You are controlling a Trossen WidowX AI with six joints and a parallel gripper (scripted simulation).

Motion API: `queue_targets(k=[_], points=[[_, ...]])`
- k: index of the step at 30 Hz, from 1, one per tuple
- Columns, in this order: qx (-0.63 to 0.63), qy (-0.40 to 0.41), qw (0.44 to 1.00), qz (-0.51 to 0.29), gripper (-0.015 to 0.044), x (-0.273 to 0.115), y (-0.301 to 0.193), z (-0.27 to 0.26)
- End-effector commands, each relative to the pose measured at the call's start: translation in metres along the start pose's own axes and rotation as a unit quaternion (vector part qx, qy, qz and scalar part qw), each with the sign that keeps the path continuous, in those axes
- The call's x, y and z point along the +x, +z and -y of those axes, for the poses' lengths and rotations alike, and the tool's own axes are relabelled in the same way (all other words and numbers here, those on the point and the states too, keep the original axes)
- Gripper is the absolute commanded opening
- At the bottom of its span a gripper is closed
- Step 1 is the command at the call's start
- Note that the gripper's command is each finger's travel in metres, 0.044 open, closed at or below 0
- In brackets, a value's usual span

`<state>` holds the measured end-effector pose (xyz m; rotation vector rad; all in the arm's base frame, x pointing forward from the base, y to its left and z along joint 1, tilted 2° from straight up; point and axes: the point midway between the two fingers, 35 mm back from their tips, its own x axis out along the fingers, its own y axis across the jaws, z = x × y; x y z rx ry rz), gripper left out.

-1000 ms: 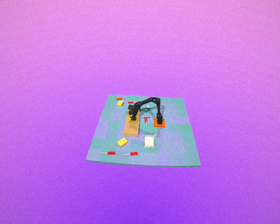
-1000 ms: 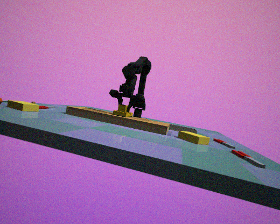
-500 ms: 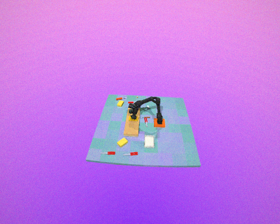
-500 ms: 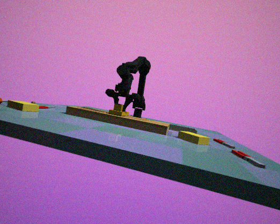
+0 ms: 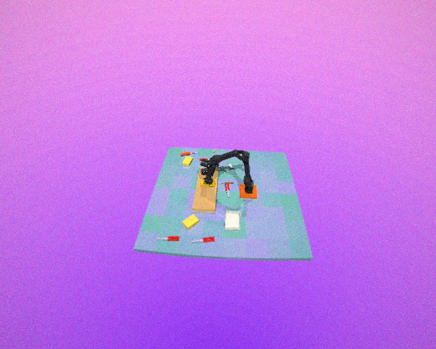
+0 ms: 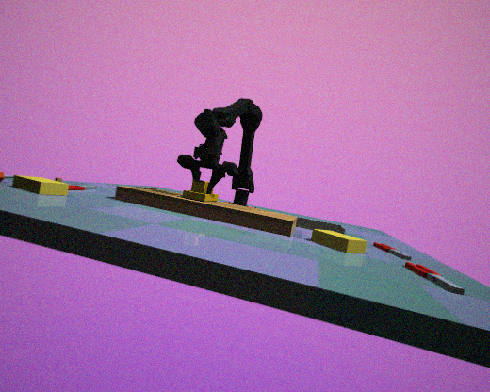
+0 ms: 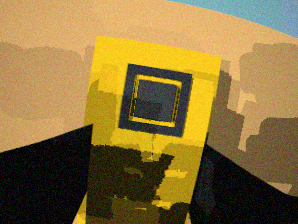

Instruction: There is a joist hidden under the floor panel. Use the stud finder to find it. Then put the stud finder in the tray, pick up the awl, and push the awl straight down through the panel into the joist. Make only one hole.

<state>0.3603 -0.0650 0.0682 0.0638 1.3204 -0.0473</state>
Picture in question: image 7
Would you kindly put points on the tan floor panel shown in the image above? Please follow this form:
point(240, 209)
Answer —
point(46, 53)

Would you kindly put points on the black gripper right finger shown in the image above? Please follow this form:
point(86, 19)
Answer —
point(227, 194)

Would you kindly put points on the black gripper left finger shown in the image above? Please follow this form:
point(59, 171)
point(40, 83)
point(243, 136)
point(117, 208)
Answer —
point(44, 183)

